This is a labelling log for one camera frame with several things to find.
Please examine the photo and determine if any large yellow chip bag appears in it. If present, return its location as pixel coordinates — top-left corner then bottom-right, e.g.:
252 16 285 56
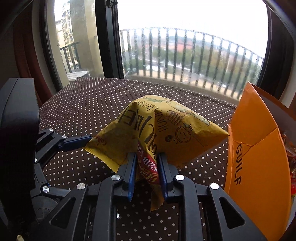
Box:
84 95 230 212

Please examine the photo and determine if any brown polka-dot tablecloth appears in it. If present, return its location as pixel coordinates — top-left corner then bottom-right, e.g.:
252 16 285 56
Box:
38 77 238 241

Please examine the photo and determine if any dark red curtain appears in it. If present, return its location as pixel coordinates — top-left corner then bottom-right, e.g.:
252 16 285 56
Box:
0 14 54 108

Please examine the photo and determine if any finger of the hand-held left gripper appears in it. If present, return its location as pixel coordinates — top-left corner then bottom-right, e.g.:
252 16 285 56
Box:
35 128 93 167
30 162 71 198

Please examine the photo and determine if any orange cardboard box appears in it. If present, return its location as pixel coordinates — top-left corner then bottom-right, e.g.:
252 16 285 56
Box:
224 82 296 241

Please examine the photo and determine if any metal balcony railing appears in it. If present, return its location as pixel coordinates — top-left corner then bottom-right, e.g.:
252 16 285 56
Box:
60 27 264 98

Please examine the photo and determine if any white outdoor unit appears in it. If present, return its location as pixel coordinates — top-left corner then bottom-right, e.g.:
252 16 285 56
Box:
66 71 91 81

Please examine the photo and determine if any dark window frame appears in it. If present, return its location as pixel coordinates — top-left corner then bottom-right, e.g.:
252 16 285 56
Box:
39 0 296 102

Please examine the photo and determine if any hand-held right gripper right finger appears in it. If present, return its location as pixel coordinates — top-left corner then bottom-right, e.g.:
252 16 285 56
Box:
157 152 269 241

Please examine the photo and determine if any white and red snack bag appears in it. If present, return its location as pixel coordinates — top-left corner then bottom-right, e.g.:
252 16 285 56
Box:
282 131 296 167

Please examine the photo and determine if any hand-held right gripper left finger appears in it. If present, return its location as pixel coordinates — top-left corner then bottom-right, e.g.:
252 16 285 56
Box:
30 152 138 241

